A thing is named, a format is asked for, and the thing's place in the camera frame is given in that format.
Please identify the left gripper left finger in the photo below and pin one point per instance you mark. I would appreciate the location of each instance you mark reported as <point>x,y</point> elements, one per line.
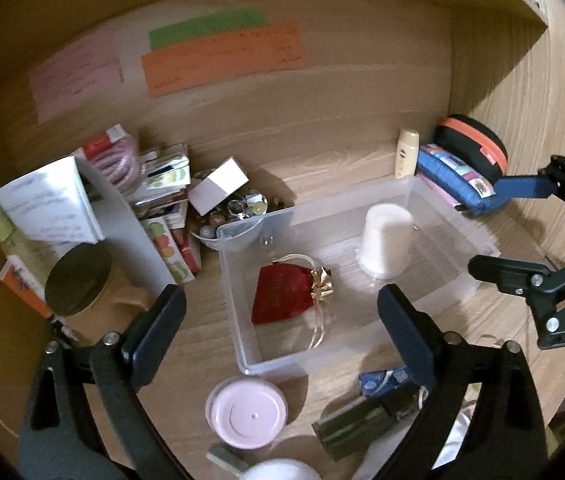
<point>59,438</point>

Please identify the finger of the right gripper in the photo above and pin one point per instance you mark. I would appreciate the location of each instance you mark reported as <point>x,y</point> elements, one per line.
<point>525,187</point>
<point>511,276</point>

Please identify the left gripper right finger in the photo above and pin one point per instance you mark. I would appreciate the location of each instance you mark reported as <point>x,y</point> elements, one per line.
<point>506,436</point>

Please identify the white frosted candle jar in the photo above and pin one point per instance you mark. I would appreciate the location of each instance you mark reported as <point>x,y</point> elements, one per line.
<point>385,247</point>

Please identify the pink round lidded jar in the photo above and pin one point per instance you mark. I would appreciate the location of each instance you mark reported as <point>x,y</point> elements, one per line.
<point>246,412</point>

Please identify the red velvet drawstring pouch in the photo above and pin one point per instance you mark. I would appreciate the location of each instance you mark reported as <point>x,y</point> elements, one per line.
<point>288,287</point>

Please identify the blue patchwork pouch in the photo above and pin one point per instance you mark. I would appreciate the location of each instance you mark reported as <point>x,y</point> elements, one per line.
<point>474,192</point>

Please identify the black orange zip case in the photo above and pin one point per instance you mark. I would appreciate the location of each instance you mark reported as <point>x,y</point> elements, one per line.
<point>474,143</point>

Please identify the blue foil packet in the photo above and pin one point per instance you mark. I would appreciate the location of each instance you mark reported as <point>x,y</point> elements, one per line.
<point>381,382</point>

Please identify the brown ceramic mug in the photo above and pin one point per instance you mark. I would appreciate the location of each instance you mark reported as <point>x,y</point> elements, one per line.
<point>92,295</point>

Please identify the cream lotion bottle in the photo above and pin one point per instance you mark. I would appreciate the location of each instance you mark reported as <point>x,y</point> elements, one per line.
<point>407,153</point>

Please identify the orange book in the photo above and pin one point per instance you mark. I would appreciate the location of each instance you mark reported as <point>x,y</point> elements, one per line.
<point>16,276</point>

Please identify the fruit print card box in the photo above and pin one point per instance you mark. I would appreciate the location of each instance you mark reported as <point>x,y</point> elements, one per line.
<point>165,244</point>

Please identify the clear plastic storage bin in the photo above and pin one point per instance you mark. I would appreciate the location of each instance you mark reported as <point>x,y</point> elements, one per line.
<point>328,231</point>

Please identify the white paper booklet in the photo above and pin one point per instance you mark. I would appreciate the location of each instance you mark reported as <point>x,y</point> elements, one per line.
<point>69,202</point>

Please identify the stack of small booklets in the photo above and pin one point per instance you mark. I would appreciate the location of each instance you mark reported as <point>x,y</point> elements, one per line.
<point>164,179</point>

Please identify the glass bowl of trinkets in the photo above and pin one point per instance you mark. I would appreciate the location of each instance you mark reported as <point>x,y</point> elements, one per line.
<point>241,206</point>

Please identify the small white cardboard box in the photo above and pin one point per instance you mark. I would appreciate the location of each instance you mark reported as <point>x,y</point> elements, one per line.
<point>212,190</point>

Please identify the orange sticky note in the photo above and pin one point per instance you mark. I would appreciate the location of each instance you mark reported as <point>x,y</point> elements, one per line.
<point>209,59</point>

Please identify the pink sticky note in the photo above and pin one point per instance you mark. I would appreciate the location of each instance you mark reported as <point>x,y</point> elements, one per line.
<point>76,73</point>

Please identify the green sticky note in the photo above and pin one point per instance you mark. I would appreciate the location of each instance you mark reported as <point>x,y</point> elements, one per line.
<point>206,25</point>

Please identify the pink coiled cable pack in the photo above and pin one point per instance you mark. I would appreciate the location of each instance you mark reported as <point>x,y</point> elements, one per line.
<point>120,164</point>

